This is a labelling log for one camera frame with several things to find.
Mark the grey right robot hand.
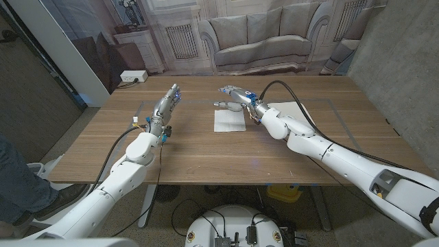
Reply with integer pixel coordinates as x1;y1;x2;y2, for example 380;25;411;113
213;84;270;121

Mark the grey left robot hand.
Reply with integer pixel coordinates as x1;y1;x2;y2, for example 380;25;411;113
149;83;182;138

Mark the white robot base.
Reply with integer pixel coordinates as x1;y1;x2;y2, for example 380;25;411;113
185;204;285;247

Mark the white square paper plate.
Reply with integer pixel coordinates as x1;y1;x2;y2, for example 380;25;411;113
267;101;315;127

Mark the white power strip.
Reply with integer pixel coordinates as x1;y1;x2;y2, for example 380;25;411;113
119;70;149;83

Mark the printed living room backdrop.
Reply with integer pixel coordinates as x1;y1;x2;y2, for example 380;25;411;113
39;0;388;95

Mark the black round fan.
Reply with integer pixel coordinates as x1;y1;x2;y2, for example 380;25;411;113
154;184;181;204

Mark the white table leg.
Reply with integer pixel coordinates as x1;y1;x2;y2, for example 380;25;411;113
137;184;158;229
310;185;333;232

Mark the yellow object under table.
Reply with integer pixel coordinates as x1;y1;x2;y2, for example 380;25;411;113
266;184;302;203

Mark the dark brown shoe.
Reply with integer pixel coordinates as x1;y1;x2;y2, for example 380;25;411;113
13;183;91;226

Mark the white plastic floor base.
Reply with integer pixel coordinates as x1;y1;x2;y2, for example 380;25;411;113
26;154;73;191

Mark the person's leg in jeans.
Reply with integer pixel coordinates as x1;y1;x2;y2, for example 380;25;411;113
0;133;59;224

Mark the white robot chest shell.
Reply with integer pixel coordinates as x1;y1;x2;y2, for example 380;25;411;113
0;237;138;247

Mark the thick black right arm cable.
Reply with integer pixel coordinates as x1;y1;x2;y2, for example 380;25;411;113
259;80;412;171

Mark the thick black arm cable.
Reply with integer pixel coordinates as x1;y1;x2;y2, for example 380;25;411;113
259;80;412;171
88;125;148;196

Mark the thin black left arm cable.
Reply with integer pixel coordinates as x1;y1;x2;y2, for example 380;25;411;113
111;142;164;237

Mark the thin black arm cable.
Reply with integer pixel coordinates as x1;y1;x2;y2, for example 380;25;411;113
307;156;395;220
111;142;164;237

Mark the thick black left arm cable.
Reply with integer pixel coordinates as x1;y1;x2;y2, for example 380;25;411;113
88;125;148;196

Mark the black floor cable loop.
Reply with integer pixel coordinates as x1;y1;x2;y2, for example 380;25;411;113
170;198;227;238

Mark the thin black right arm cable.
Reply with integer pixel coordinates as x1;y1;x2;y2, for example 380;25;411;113
307;156;395;220

